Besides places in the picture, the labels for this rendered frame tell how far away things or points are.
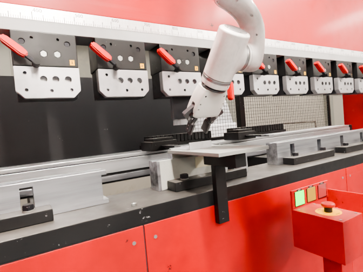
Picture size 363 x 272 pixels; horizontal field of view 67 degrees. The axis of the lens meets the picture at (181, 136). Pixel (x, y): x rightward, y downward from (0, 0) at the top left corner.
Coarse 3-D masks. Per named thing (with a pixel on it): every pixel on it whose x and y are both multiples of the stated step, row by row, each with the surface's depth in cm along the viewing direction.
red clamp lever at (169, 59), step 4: (160, 48) 82; (160, 52) 82; (164, 52) 82; (160, 56) 83; (164, 56) 82; (168, 56) 83; (168, 60) 83; (172, 60) 84; (172, 64) 84; (176, 64) 85; (176, 68) 86; (180, 68) 85
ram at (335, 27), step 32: (0, 0) 64; (32, 0) 68; (64, 0) 72; (96, 0) 76; (128, 0) 81; (160, 0) 86; (192, 0) 93; (256, 0) 109; (288, 0) 119; (320, 0) 132; (352, 0) 147; (0, 32) 66; (64, 32) 71; (96, 32) 76; (128, 32) 81; (288, 32) 119; (320, 32) 131; (352, 32) 146
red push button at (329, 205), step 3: (324, 201) 83; (327, 201) 82; (330, 201) 82; (321, 204) 82; (324, 204) 81; (327, 204) 81; (330, 204) 80; (333, 204) 80; (324, 207) 82; (327, 207) 80; (330, 207) 80; (324, 210) 82; (327, 210) 81; (330, 210) 81
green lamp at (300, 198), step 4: (296, 192) 87; (300, 192) 88; (296, 196) 87; (300, 196) 88; (304, 196) 89; (296, 200) 87; (300, 200) 88; (304, 200) 89; (296, 204) 87; (300, 204) 88
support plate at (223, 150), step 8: (168, 152) 89; (176, 152) 85; (184, 152) 81; (192, 152) 77; (200, 152) 74; (208, 152) 71; (216, 152) 70; (224, 152) 68; (232, 152) 69; (240, 152) 71
